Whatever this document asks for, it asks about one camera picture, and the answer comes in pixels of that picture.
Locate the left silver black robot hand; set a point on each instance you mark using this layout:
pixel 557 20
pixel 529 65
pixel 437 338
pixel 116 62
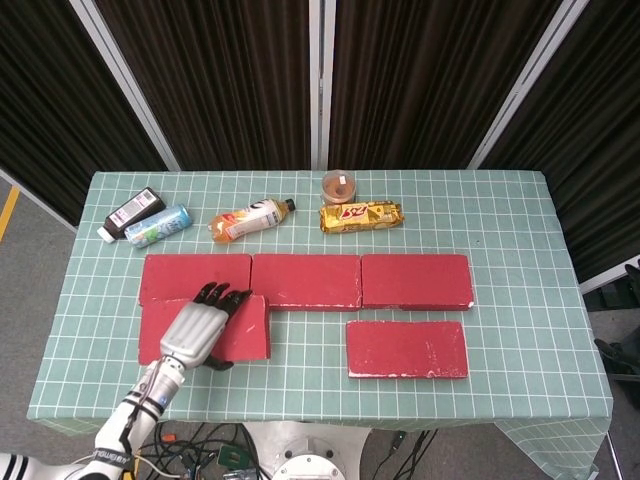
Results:
pixel 192 330

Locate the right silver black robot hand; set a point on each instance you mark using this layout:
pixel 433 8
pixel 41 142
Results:
pixel 634 330

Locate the red brick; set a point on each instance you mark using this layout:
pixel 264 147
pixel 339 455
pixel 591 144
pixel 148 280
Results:
pixel 305 280
pixel 417 280
pixel 405 347
pixel 175 275
pixel 245 335

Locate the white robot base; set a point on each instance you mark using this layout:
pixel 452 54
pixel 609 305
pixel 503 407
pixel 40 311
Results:
pixel 310 450

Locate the blue green drink can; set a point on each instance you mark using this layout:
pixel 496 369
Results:
pixel 160 226

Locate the orange juice plastic bottle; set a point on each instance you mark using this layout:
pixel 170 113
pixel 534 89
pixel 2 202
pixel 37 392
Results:
pixel 247 220

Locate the grey metal table leg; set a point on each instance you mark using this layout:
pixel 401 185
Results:
pixel 615 457

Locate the dark brown bottle white cap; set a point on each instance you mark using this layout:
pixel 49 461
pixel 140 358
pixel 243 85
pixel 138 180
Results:
pixel 132 212

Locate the green circuit board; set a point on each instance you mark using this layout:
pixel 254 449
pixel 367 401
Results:
pixel 232 456

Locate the green checked tablecloth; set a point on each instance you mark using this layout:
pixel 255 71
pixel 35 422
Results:
pixel 310 395

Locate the dark ribbed partition panel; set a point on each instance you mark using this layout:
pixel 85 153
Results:
pixel 425 75
pixel 50 100
pixel 225 75
pixel 600 150

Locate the yellow snack packet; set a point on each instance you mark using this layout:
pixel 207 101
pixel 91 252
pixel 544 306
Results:
pixel 360 217

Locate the clear round snack jar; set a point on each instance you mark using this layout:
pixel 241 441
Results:
pixel 340 189

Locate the yellow floor tape strip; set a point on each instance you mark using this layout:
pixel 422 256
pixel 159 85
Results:
pixel 9 212

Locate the white partition bottom rail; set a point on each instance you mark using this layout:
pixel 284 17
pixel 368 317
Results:
pixel 600 279
pixel 37 200

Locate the white partition frame post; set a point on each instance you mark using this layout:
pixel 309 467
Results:
pixel 529 85
pixel 130 90
pixel 320 75

